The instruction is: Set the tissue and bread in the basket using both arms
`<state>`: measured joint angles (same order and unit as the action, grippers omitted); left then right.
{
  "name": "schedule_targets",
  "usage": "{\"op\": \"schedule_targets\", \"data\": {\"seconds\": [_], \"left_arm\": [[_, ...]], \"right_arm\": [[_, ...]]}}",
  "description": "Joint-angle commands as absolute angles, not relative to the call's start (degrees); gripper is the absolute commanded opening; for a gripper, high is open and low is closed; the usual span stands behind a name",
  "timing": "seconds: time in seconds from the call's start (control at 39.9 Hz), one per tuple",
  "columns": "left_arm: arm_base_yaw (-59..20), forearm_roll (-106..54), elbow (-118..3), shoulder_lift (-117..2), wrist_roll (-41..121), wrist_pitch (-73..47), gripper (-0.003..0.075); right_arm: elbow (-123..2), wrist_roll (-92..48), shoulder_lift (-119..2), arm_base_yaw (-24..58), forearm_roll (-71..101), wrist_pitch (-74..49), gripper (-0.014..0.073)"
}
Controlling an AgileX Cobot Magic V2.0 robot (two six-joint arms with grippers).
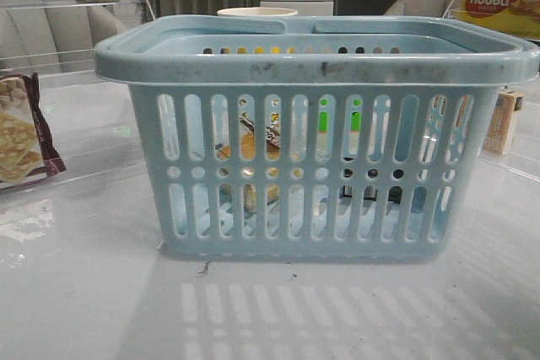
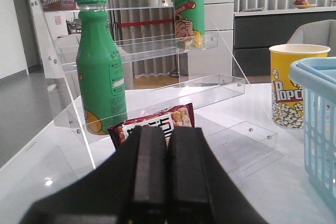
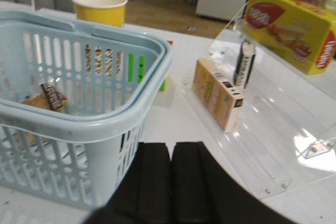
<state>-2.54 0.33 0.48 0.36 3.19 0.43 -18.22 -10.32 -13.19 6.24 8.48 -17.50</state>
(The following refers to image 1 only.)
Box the packaged bread brown label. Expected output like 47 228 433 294
214 113 284 216

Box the light blue plastic basket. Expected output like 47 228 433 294
94 15 539 261

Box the green bottle behind basket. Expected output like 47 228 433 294
318 97 363 132

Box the beige paper cup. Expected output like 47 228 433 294
217 7 298 18

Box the small beige biscuit box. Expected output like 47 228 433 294
483 90 524 155

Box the brown cracker snack bag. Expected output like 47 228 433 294
1 73 66 191

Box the clear acrylic shelf left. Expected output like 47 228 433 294
1 0 155 77

